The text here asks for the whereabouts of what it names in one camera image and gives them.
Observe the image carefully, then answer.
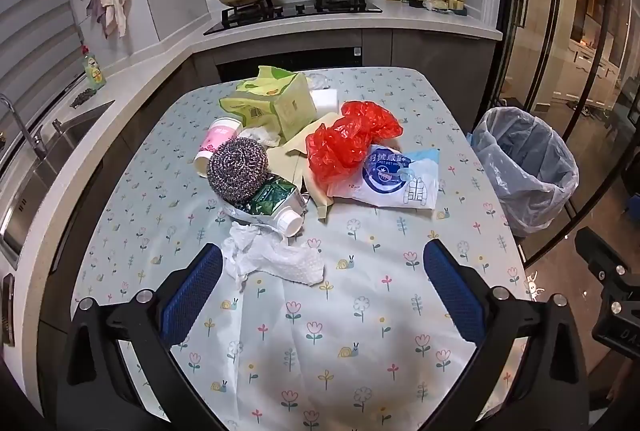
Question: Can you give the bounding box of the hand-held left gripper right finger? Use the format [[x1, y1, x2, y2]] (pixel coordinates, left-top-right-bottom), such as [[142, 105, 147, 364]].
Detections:
[[422, 238, 591, 431]]

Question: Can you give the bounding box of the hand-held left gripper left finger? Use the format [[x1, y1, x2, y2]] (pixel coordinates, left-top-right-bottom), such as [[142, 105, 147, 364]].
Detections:
[[55, 242, 226, 431]]

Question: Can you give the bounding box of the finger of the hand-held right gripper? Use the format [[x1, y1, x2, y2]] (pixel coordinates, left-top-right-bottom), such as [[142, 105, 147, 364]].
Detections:
[[574, 227, 640, 297]]

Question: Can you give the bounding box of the white paper towel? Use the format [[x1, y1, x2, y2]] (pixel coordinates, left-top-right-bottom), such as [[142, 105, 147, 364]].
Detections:
[[221, 221, 326, 287]]

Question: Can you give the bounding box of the trash bin with clear liner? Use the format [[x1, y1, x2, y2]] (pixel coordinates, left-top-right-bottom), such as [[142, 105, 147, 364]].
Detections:
[[467, 107, 581, 238]]

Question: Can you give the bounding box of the green drink carton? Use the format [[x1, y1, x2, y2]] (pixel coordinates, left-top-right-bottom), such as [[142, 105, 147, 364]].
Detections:
[[220, 174, 308, 238]]

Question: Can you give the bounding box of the white blue wet wipes packet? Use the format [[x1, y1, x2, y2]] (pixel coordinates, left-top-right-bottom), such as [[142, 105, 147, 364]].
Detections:
[[327, 143, 442, 209]]

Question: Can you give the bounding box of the steel wool scrubber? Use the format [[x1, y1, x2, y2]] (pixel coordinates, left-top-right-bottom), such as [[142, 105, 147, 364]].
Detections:
[[207, 137, 271, 202]]

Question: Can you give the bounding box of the pink paper cup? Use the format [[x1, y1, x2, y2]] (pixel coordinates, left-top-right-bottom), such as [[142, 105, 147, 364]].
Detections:
[[194, 117, 244, 176]]

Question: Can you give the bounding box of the beige paper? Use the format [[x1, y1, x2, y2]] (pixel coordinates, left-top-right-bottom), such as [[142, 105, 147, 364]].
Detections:
[[265, 111, 346, 219]]

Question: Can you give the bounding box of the small white tissue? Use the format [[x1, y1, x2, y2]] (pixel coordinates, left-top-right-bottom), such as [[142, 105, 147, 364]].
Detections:
[[241, 126, 282, 148]]

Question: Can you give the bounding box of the red plastic bag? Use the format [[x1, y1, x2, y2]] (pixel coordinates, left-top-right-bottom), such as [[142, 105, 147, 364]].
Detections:
[[306, 101, 405, 184]]

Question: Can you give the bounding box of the green tissue packet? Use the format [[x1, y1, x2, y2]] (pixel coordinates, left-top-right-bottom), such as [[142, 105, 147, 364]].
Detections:
[[220, 66, 321, 139]]

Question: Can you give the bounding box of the white sponge block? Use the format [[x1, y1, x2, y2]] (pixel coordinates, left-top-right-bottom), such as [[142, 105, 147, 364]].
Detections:
[[310, 88, 346, 116]]

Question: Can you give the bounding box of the steel sink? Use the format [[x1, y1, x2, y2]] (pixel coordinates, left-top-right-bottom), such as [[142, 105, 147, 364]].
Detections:
[[0, 100, 116, 257]]

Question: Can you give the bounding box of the glass sliding door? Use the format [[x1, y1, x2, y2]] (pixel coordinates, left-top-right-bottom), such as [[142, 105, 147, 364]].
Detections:
[[500, 0, 640, 262]]

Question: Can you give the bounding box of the metal faucet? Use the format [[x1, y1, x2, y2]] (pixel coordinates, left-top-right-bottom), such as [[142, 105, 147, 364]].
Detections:
[[0, 93, 48, 160]]

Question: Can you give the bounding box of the green dish soap bottle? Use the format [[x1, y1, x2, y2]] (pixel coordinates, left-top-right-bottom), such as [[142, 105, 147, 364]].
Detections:
[[80, 45, 107, 90]]

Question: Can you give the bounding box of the black built-in oven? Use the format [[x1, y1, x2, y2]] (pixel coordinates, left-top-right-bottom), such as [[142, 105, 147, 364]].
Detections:
[[215, 45, 363, 84]]

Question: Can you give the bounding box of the window blind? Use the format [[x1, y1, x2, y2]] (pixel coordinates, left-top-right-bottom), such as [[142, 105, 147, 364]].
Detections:
[[0, 0, 86, 132]]

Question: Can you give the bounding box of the black gas stove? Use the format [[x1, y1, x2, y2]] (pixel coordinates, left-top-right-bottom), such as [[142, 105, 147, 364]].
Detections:
[[202, 0, 383, 36]]

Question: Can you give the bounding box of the white pink hanging cloth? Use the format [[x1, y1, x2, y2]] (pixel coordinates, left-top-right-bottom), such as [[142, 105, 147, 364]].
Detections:
[[97, 0, 132, 39]]

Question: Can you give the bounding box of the purple hanging cloth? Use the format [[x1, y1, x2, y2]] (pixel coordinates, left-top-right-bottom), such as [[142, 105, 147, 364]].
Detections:
[[86, 0, 108, 26]]

